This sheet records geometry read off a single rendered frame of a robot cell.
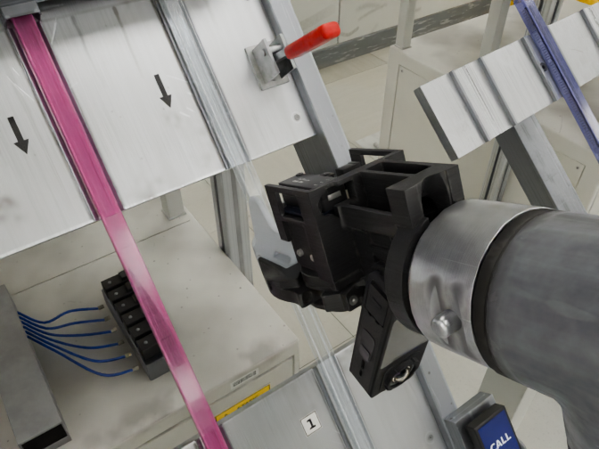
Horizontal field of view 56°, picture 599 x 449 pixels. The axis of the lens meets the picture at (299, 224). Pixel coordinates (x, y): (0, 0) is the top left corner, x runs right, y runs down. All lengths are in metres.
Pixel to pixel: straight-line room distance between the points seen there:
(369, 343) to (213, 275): 0.57
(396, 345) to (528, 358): 0.13
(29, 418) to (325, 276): 0.50
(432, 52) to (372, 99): 1.06
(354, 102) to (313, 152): 2.06
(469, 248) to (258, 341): 0.58
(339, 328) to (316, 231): 1.29
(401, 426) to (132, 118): 0.35
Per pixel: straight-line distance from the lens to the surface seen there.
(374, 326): 0.33
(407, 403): 0.54
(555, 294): 0.21
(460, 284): 0.24
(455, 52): 1.59
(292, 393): 0.48
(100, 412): 0.78
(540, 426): 1.55
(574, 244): 0.22
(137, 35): 0.48
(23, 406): 0.76
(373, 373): 0.36
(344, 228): 0.32
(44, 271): 0.97
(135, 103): 0.46
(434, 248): 0.25
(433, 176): 0.28
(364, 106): 2.54
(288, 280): 0.36
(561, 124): 1.35
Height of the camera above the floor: 1.26
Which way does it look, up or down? 42 degrees down
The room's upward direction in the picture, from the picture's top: straight up
